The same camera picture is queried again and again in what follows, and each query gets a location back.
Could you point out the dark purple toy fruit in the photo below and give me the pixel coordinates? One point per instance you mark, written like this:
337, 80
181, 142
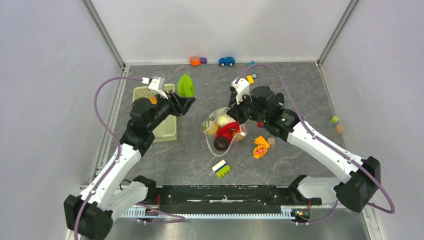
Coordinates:
221, 143

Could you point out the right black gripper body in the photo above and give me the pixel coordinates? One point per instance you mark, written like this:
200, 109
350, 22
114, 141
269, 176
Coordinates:
245, 110

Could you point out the red blue toy block house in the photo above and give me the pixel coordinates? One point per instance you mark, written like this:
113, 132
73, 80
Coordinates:
261, 125

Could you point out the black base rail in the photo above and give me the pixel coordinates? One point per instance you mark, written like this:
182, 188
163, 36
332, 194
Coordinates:
226, 199

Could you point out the red toy chili pepper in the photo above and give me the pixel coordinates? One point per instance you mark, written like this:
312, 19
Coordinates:
227, 130

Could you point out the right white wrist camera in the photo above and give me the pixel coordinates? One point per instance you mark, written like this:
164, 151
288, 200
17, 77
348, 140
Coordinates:
238, 88

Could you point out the yellow toy brick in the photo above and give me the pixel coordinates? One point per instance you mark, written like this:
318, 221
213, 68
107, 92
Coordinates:
250, 79

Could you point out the small pink wooden cube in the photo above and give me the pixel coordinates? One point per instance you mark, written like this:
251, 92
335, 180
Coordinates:
271, 141

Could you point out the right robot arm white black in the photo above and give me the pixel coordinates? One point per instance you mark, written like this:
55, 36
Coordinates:
359, 178

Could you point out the orange red toy mango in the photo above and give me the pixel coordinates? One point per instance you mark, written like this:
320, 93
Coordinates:
238, 135

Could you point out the white toy radish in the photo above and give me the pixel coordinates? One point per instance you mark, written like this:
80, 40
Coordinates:
224, 120

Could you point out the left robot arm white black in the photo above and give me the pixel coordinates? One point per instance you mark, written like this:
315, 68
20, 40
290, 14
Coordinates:
92, 213

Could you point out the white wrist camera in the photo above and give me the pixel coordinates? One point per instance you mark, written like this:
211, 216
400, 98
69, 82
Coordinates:
155, 85
238, 88

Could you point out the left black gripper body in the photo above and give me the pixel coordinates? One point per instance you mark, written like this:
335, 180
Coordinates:
164, 107

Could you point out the white green toy brick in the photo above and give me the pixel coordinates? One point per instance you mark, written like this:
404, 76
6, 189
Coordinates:
221, 168

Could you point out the clear dotted zip bag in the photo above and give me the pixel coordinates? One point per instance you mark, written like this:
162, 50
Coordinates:
209, 139

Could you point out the pale green plastic basket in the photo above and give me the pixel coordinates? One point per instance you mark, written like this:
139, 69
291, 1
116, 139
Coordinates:
167, 130

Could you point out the orange yellow toy piece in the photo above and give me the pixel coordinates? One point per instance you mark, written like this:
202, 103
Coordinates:
261, 148

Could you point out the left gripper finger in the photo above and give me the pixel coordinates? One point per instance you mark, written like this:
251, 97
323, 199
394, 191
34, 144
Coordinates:
175, 110
185, 102

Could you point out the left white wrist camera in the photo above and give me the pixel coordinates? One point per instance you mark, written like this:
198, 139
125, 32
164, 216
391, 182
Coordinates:
155, 85

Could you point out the blue toy car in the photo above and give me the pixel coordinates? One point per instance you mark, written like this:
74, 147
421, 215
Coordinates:
226, 61

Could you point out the yellow toy fruit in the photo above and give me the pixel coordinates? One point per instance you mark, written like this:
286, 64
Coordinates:
212, 129

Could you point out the small tan wooden cube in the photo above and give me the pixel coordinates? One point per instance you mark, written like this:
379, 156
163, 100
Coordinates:
339, 129

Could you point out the bright green toy leaf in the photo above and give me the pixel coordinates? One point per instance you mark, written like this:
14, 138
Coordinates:
185, 86

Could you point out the orange toy food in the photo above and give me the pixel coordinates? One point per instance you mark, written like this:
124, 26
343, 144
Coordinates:
153, 100

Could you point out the small green cube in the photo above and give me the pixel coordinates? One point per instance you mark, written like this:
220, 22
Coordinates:
334, 119

